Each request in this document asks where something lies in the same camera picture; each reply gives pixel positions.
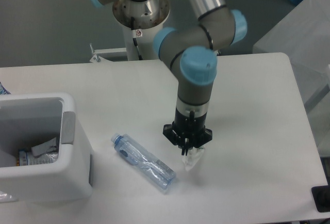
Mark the black device at edge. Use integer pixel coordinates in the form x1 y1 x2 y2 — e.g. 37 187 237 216
311 185 329 213

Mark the translucent white box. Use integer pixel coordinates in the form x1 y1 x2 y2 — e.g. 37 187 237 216
253 0 329 157

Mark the grey wrapper in bin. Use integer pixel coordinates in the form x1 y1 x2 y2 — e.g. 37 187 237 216
31 137 57 157

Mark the crushed bottle in bin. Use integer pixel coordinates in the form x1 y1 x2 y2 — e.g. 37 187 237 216
16 150 59 166

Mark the white pedestal base frame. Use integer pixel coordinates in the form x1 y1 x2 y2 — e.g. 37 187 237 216
89 42 222 63

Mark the clear plastic wrap left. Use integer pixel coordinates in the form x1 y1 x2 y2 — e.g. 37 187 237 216
0 191 18 203

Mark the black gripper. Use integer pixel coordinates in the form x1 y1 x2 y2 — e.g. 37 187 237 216
162 109 213 156

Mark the white trash can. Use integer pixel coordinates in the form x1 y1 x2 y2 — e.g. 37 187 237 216
1 92 93 202

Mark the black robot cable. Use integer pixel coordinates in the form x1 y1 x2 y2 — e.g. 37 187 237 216
130 17 143 61

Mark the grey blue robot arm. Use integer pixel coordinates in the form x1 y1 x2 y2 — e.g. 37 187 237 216
91 0 247 155

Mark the blue patterned packet left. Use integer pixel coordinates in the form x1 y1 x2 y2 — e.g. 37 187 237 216
0 83 10 95

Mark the clear blue plastic bottle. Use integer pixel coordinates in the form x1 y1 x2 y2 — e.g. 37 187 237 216
111 133 176 191

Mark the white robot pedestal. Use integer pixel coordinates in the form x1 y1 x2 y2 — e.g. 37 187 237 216
112 0 170 48

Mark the clear plastic bag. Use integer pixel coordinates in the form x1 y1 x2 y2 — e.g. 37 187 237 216
182 146 205 171

